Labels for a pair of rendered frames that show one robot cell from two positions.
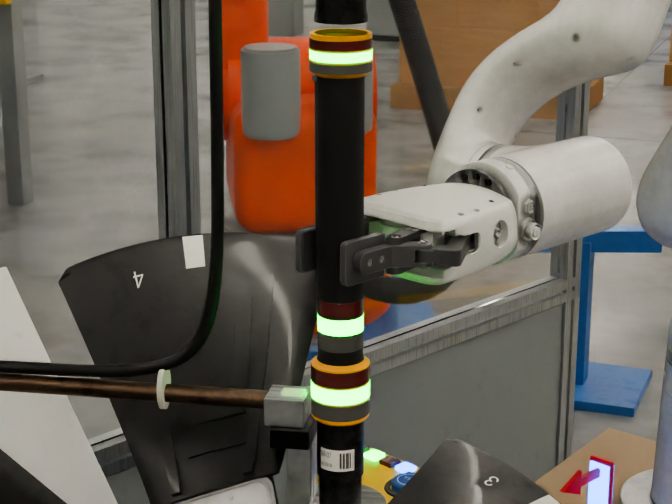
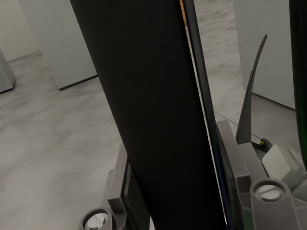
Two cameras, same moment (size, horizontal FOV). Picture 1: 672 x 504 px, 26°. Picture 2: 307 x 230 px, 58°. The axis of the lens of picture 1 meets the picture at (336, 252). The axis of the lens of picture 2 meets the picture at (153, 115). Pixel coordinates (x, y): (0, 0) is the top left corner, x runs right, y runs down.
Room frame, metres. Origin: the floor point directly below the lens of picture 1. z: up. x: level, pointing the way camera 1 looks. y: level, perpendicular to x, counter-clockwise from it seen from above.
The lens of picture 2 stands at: (1.08, -0.06, 1.55)
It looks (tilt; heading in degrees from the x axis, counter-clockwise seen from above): 26 degrees down; 145
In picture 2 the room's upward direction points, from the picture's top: 17 degrees counter-clockwise
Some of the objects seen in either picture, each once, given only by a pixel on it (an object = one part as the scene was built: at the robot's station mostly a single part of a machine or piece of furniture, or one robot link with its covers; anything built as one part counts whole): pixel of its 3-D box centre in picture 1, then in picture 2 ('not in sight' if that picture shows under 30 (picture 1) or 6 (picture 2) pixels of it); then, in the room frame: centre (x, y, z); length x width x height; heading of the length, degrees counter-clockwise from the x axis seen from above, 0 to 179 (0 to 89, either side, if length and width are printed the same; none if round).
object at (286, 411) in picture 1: (327, 456); not in sight; (1.00, 0.01, 1.31); 0.09 x 0.07 x 0.10; 80
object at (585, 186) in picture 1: (546, 194); not in sight; (1.18, -0.18, 1.46); 0.13 x 0.09 x 0.08; 135
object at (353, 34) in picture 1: (341, 53); not in sight; (1.00, 0.00, 1.61); 0.04 x 0.04 x 0.03
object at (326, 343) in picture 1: (340, 338); not in sight; (1.00, 0.00, 1.40); 0.03 x 0.03 x 0.01
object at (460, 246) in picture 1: (442, 244); not in sight; (1.03, -0.08, 1.47); 0.08 x 0.06 x 0.01; 15
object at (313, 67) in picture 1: (341, 65); not in sight; (1.00, 0.00, 1.60); 0.04 x 0.04 x 0.01
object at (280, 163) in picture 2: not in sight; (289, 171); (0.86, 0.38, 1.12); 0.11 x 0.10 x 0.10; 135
